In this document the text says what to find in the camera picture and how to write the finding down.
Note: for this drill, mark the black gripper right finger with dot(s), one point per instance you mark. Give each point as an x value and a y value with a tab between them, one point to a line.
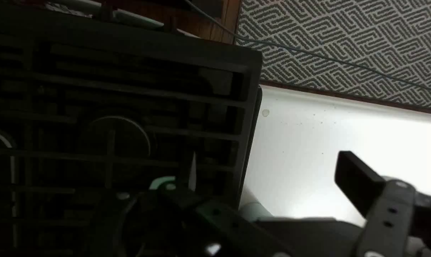
387	215

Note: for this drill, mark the geometric patterned rug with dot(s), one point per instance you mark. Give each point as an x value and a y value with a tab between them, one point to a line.
348	44

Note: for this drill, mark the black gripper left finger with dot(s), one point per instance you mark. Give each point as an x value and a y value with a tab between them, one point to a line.
224	229

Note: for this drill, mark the black gas stove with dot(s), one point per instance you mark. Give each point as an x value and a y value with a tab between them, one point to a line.
110	95

